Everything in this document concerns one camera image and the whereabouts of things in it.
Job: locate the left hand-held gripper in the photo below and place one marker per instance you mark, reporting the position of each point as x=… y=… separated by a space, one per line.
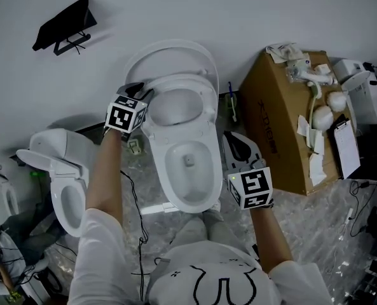
x=121 y=116

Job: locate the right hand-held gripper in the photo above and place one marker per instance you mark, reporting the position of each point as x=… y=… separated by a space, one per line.
x=255 y=186

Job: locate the person's left forearm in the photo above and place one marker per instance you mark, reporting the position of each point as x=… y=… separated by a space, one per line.
x=105 y=176

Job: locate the person's right forearm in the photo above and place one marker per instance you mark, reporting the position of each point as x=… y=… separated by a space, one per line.
x=267 y=240

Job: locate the pale green toilet brush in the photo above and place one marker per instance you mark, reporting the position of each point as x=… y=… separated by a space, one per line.
x=134 y=146

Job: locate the white tankless toilet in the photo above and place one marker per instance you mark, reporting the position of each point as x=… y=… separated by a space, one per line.
x=191 y=183

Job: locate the white tank toilet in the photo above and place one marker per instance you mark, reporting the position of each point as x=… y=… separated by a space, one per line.
x=73 y=148

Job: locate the small white toilet lid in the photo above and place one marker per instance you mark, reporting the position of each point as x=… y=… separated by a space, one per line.
x=38 y=160

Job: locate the large brown cardboard box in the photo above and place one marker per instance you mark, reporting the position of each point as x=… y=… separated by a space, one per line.
x=271 y=122

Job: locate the white clog shoe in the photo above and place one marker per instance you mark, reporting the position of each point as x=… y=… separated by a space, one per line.
x=216 y=206

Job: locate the white paper sheet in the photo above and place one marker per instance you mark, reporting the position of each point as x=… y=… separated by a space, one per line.
x=317 y=140
x=317 y=170
x=303 y=126

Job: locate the white fluffy ball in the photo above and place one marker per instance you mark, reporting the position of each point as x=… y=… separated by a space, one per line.
x=322 y=117
x=336 y=101

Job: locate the grey trousers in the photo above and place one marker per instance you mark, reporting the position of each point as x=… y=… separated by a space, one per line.
x=191 y=234

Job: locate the black clipboard with paper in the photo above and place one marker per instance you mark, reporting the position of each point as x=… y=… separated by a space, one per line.
x=347 y=151

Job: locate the white crumpled plastic bag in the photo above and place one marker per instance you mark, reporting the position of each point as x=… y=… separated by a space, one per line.
x=283 y=52

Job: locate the small white carton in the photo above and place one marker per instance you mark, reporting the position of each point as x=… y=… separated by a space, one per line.
x=323 y=68

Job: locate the white power strip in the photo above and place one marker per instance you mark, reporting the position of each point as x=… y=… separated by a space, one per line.
x=350 y=215

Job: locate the white rabbit print shirt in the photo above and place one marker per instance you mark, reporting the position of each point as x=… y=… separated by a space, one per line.
x=96 y=249

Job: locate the black wall-mounted holder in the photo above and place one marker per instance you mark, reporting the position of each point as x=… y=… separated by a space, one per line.
x=64 y=24

